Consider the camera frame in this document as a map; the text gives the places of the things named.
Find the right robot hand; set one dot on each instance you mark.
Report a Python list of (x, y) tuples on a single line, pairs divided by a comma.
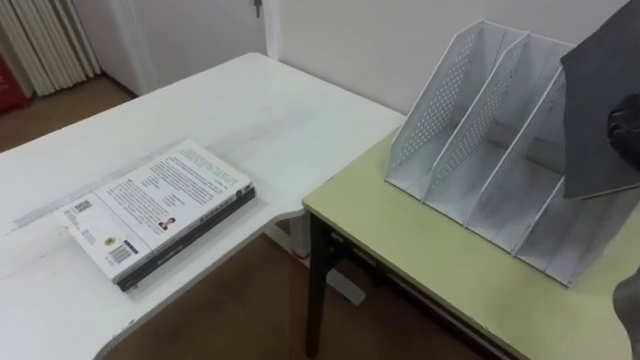
[(627, 132)]

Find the dark grey book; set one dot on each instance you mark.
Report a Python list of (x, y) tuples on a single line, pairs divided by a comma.
[(590, 100)]

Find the white perforated file organizer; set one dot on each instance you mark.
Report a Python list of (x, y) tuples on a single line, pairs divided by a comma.
[(450, 110)]

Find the green table with black legs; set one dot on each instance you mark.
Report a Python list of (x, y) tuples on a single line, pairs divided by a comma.
[(400, 240)]

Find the dark door key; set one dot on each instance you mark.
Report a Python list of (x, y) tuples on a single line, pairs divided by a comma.
[(257, 7)]

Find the white desk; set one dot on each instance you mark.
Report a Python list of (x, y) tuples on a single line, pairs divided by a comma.
[(210, 115)]

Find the white door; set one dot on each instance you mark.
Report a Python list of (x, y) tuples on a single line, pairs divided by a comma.
[(190, 40)]

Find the black book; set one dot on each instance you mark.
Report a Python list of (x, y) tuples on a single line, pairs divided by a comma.
[(190, 239)]

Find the white cover book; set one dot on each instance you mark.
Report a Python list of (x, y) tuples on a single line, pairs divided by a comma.
[(150, 200)]

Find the white radiator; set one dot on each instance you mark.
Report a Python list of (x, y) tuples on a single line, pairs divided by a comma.
[(45, 45)]

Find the red object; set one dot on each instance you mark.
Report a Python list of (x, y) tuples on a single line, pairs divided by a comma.
[(10, 87)]

